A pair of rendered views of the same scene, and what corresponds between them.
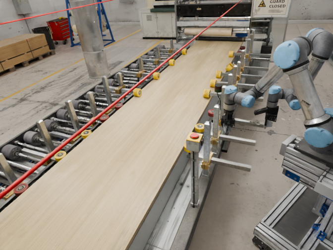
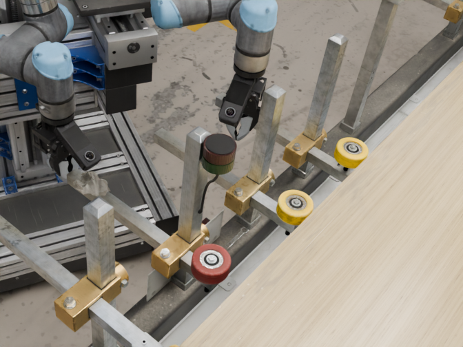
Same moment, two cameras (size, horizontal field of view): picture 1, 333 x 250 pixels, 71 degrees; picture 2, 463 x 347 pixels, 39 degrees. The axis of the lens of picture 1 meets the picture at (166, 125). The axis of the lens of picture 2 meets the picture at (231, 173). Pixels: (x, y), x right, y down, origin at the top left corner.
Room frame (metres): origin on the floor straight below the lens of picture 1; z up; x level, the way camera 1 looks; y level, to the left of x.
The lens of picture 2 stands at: (2.49, -0.31, 1.96)
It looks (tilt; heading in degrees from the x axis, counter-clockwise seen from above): 45 degrees down; 186
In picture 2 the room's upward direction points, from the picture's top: 9 degrees clockwise
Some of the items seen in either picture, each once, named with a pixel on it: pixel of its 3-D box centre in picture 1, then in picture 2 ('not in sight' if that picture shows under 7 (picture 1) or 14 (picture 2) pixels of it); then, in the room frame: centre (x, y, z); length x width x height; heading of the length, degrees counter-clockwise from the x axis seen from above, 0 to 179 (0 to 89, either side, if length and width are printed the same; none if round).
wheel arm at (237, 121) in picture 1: (236, 121); (139, 226); (1.61, -0.58, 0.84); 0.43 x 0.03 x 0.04; 64
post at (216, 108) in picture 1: (215, 133); (259, 168); (1.40, -0.36, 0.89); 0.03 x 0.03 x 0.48; 64
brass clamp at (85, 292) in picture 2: not in sight; (92, 292); (1.87, -0.59, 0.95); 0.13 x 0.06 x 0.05; 154
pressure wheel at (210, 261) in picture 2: (212, 116); (209, 274); (1.70, -0.40, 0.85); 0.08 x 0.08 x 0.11
